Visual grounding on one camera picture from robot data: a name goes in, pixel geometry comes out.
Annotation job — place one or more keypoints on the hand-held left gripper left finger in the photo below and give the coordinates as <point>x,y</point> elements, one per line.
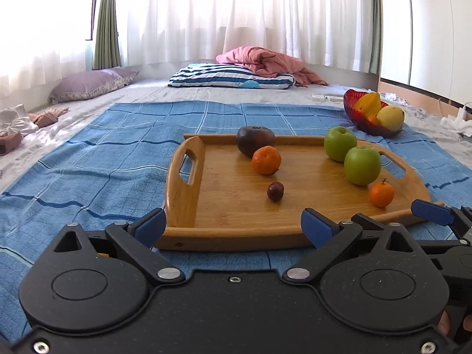
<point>151,225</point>

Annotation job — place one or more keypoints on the white clothes pile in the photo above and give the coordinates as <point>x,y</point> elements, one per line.
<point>459,125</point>

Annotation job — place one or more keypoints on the small white crumpled cloth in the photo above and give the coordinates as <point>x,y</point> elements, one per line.
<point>392,97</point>

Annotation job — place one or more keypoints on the green curtain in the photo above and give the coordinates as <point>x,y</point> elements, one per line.
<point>107,25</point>
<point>377,25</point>

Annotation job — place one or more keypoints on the small tangerine with stem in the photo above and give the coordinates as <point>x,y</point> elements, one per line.
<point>381,194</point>

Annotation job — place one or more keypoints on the dark purple round fruit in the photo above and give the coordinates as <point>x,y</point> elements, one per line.
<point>254,140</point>

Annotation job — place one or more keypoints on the white wardrobe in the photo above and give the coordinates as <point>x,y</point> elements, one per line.
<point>435,25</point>

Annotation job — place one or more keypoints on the blue patterned blanket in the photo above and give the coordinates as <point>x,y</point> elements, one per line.
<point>110,162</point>

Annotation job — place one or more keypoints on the blue white striped pillow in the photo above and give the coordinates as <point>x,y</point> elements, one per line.
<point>210,75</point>

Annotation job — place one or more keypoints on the green apple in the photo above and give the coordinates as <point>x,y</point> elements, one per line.
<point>338,143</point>
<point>362,166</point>

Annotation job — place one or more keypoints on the brown folded cloth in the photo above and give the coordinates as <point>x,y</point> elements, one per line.
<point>9,143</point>

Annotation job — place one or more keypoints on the red date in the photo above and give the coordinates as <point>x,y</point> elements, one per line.
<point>275,191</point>

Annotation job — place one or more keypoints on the purple pillow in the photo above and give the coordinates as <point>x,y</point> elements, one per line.
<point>88,84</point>

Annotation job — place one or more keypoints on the white sheer curtain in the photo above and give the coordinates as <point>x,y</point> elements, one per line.
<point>221,7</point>

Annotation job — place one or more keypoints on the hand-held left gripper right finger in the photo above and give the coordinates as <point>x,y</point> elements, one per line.
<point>317,227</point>

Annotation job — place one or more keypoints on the orange tangerine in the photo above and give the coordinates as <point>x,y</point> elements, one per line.
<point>266,160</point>

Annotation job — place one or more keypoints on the small orange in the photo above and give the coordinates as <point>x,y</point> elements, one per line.
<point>373,120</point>

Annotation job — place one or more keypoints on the red glass bowl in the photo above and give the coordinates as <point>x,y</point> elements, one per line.
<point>352,107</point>

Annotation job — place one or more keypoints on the white power strip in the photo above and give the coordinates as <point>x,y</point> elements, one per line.
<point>326,98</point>

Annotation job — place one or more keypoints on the person's right hand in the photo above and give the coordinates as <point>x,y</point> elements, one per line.
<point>444,322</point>

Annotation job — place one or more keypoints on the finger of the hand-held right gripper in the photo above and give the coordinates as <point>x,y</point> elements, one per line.
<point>429,210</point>
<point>368,221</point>

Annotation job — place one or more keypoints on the pink quilt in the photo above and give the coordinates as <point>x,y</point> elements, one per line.
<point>265,61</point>

